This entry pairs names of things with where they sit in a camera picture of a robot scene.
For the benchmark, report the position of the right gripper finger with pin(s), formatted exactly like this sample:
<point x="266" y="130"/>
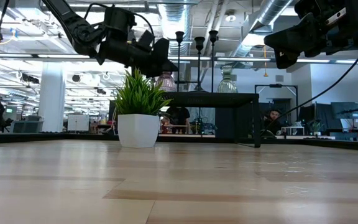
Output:
<point x="294" y="39"/>
<point x="286" y="59"/>

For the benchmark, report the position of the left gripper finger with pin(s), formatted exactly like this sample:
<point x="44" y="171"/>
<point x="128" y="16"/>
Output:
<point x="163" y="53"/>
<point x="149" y="70"/>

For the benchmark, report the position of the black metal candlestick holder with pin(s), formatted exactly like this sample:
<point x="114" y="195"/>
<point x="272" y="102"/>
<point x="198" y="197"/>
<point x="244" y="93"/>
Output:
<point x="213" y="35"/>
<point x="199" y="42"/>
<point x="179" y="35"/>

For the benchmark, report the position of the pink glass candle holder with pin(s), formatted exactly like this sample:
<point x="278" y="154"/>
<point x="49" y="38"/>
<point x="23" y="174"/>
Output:
<point x="168" y="84"/>

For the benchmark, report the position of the green glass candle holder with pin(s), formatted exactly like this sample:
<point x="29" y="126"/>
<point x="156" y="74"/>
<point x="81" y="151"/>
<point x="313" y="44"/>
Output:
<point x="227" y="85"/>

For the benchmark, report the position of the monitor on black arm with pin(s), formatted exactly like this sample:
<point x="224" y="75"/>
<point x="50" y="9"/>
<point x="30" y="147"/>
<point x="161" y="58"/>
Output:
<point x="345" y="110"/>

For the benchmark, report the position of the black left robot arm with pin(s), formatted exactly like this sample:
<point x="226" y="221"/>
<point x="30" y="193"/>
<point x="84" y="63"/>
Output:
<point x="79" y="31"/>

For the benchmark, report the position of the black metal gantry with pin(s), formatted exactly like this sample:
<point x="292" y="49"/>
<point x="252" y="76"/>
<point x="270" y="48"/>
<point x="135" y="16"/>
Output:
<point x="275" y="85"/>

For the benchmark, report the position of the green plant in white pot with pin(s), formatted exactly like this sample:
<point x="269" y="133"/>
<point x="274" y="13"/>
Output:
<point x="138" y="130"/>

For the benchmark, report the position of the black perforated metal shelf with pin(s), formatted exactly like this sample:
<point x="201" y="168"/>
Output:
<point x="213" y="99"/>

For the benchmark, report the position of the white cabinet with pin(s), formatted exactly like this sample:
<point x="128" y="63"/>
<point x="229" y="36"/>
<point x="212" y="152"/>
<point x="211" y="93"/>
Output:
<point x="78" y="123"/>

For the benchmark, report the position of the grey cart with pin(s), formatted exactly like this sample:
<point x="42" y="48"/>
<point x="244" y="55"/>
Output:
<point x="26" y="126"/>

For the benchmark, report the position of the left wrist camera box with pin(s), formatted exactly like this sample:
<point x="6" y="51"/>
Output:
<point x="120" y="21"/>

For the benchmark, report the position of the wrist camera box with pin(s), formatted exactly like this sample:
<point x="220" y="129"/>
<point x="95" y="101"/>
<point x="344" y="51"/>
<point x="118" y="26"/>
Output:
<point x="120" y="21"/>
<point x="315" y="6"/>

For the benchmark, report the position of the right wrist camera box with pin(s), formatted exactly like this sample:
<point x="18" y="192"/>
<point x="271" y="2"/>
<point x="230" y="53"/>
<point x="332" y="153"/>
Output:
<point x="315" y="6"/>

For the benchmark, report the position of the black aluminium table frame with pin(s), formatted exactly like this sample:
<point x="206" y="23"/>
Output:
<point x="42" y="137"/>

